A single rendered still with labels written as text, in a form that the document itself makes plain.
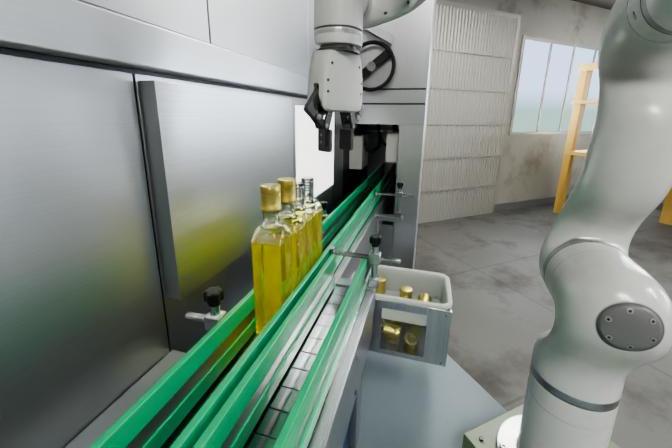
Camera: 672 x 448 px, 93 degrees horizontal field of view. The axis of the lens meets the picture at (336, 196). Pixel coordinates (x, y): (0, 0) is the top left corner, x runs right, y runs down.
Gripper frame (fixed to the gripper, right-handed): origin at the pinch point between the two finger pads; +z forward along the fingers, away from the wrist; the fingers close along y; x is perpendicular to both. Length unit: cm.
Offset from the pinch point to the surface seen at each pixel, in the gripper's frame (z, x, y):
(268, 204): 9.9, -0.8, 14.5
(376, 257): 26.8, 1.8, -12.0
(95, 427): 35, -2, 41
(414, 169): 19, -37, -88
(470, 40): -102, -156, -390
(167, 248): 16.3, -8.6, 28.2
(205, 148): 1.4, -12.1, 19.6
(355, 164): 20, -70, -83
